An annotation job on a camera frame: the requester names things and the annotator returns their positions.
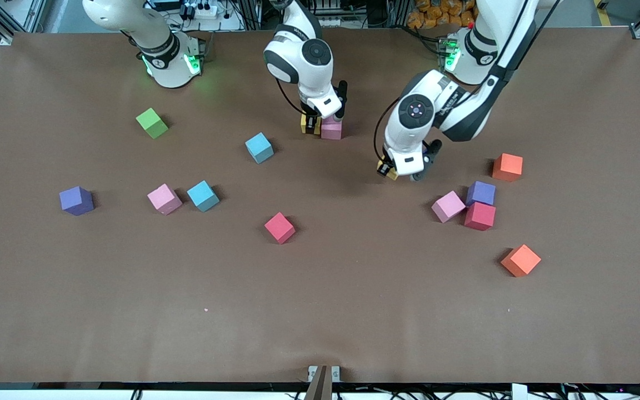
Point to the pile of orange objects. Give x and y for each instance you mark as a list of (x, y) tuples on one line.
[(436, 14)]

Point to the red foam cube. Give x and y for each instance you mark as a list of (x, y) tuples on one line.
[(479, 216), (279, 228)]

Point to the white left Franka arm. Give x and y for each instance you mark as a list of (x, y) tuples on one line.
[(428, 89)]

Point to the purple foam cube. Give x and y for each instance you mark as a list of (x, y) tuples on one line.
[(481, 192), (75, 201)]

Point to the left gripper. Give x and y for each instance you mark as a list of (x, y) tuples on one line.
[(388, 165)]

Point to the white tag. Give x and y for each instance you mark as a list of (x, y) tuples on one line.
[(519, 392)]

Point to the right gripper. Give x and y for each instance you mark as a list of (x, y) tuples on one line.
[(313, 121)]

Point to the blue foam cube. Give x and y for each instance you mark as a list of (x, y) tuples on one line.
[(259, 148), (203, 196)]

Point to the green foam cube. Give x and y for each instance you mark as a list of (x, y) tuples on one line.
[(151, 123)]

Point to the pink foam cube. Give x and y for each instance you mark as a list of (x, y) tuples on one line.
[(331, 131), (448, 206), (164, 199)]

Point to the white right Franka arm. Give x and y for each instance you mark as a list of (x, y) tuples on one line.
[(289, 64)]

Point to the orange foam cube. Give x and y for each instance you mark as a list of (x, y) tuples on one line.
[(507, 167), (520, 260)]

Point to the yellow foam cube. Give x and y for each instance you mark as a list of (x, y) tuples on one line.
[(391, 175), (303, 125)]

